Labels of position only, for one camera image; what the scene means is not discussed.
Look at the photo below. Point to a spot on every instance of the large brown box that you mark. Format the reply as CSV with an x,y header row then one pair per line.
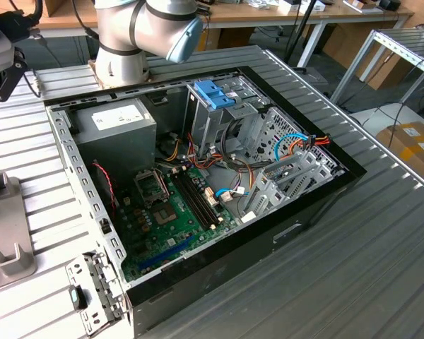
x,y
342,46

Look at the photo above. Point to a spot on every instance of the blue expansion slot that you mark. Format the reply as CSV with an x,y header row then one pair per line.
x,y
173,249

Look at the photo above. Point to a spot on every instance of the long wooden desk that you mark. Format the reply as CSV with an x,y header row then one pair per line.
x,y
268,17

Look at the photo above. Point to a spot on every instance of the grey Dell power supply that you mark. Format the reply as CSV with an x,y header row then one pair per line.
x,y
116,141

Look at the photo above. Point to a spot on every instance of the grey metal drive cage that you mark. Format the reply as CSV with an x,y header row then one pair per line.
x,y
201,130

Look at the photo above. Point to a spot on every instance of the black RAM slot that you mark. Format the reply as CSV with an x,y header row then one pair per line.
x,y
193,199
202,196

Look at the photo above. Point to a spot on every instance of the brown arm base plate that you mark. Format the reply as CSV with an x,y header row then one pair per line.
x,y
93,70

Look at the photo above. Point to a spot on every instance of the blue plastic drive latch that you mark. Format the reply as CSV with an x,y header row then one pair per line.
x,y
212,92

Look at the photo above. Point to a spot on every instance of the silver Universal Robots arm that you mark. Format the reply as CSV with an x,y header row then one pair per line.
x,y
120,35

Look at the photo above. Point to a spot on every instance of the cardboard box with labels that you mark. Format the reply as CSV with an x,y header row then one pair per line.
x,y
410,152

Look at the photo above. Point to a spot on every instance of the hinged metal slot bracket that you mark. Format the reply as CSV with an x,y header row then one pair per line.
x,y
79,272

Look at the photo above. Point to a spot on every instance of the grey parts rack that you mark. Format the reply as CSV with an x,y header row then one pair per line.
x,y
7,226

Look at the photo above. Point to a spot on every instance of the metal disk bay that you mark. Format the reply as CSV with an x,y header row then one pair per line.
x,y
268,185

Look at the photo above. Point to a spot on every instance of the open black PC case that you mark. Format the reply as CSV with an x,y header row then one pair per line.
x,y
286,247

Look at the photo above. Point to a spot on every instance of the green motherboard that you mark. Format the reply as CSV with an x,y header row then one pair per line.
x,y
176,240

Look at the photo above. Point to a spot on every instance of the black tripod stand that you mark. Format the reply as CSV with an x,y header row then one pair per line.
x,y
301,30

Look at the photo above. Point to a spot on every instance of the wooden crate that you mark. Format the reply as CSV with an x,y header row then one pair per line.
x,y
56,7

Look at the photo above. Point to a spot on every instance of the black case fan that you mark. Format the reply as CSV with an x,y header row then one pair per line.
x,y
102,190

